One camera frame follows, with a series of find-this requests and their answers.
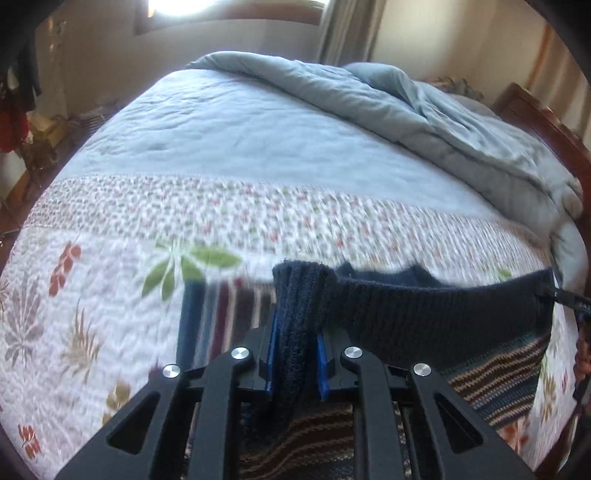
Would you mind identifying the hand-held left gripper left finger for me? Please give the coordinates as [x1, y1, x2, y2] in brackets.
[55, 316, 280, 480]

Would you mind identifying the wooden side table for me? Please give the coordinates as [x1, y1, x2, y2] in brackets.
[22, 113, 112, 172]

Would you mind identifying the striped knit sweater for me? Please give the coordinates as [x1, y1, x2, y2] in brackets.
[178, 261, 557, 480]

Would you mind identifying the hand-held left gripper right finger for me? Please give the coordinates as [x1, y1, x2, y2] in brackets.
[315, 331, 536, 480]

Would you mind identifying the grey comforter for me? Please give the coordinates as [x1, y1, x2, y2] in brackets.
[185, 51, 589, 282]

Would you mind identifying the hanging black garment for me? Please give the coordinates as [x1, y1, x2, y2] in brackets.
[0, 44, 43, 112]

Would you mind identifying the wooden headboard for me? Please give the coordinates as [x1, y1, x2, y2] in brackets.
[489, 82, 591, 185]

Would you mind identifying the floral quilted bedspread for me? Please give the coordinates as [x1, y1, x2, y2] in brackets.
[0, 69, 578, 480]

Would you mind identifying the grey curtain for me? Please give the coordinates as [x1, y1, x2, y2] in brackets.
[316, 0, 385, 66]

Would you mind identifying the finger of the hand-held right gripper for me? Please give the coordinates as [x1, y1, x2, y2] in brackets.
[537, 282, 591, 319]

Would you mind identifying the window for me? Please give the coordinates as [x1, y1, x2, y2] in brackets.
[134, 0, 333, 37]

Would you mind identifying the hanging red garment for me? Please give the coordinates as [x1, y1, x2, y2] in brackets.
[0, 92, 31, 154]

